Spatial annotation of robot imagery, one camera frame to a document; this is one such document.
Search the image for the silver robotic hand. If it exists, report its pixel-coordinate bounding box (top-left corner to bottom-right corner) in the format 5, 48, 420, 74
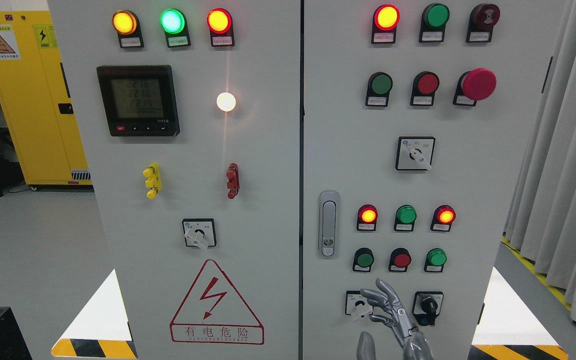
359, 278, 434, 360

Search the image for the red push button lower row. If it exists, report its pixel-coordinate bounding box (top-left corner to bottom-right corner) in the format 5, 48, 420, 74
388, 247, 412, 272

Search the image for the red push button row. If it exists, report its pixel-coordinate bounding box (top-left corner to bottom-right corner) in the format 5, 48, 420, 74
388, 247, 412, 272
409, 71, 440, 107

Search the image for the green push button lower right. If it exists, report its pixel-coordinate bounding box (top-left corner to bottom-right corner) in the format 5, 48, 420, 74
423, 248, 448, 273

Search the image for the green start button lower left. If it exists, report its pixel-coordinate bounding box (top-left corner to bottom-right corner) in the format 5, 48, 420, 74
352, 247, 375, 272

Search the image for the red push button upper row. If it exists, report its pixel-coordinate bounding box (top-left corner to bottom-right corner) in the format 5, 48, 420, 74
409, 71, 440, 107

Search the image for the green push button upper row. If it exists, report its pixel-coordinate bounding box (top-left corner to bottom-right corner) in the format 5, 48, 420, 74
365, 71, 393, 108

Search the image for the red emergency stop button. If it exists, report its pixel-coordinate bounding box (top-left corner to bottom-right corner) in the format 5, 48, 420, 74
452, 67, 498, 107

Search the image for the green indicator light lower middle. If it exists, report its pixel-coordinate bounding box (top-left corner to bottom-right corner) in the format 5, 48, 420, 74
393, 204, 418, 232

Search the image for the green indicator light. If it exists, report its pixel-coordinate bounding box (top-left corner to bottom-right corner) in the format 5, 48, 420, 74
418, 2, 450, 43
393, 204, 418, 232
159, 7, 191, 48

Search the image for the red indicator light lower right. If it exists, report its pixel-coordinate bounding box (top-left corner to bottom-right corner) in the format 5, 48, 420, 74
430, 204, 457, 232

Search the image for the red indicator light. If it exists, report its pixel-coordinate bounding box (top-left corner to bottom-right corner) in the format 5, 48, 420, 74
371, 4, 401, 44
206, 7, 234, 47
356, 203, 378, 231
430, 204, 457, 232

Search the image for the red indicator light lower left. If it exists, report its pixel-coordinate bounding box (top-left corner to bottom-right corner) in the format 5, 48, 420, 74
356, 203, 378, 231

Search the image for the grey curtain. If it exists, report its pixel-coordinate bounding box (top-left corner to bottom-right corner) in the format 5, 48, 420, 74
504, 0, 576, 324

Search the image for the red electrical danger sticker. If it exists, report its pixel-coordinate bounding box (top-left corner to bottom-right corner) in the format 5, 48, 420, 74
169, 259, 265, 346

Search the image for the red terminal connector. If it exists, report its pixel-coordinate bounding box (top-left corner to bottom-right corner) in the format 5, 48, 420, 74
225, 162, 240, 199

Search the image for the grey electrical control cabinet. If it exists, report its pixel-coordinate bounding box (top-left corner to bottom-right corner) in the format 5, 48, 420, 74
48, 0, 567, 360

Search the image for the white lit indicator light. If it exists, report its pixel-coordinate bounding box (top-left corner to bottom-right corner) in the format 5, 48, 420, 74
215, 91, 237, 113

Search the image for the yellow terminal connector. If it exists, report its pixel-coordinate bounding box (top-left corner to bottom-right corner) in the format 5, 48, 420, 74
142, 162, 162, 199

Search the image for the green indicator light top right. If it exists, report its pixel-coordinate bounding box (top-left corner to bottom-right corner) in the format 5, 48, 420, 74
418, 2, 450, 43

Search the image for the red indicator light top right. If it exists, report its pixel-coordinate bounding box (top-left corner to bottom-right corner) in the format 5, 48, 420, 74
371, 4, 401, 44

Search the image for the dark red buzzer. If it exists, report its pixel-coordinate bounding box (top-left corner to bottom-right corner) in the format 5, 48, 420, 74
465, 3, 501, 43

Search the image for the black digital power meter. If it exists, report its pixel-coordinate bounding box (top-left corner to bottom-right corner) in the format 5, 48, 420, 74
96, 64, 180, 137

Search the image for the red indicator light top left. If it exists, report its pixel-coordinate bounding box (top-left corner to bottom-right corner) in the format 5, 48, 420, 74
206, 7, 234, 47

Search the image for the green indicator light top left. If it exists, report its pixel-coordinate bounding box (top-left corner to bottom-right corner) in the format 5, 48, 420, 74
159, 7, 191, 48

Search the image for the amber indicator light top left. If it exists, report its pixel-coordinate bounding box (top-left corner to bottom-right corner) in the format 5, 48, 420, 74
112, 9, 144, 49

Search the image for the yellow safety storage cabinet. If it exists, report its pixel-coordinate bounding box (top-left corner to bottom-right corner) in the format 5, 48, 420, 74
0, 11, 92, 187

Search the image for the black key selector switch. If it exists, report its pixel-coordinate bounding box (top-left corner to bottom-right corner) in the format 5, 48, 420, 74
412, 291, 444, 327

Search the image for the small white selector switch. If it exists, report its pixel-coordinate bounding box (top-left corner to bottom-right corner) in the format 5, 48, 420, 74
345, 291, 374, 322

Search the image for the silver door latch handle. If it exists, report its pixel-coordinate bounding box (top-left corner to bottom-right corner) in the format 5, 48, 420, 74
318, 190, 340, 258

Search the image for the large white selector switch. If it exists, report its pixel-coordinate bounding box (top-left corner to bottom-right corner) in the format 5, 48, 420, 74
395, 136, 435, 171

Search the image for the left door selector switch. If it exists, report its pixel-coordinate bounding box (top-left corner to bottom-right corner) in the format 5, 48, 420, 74
182, 218, 217, 249

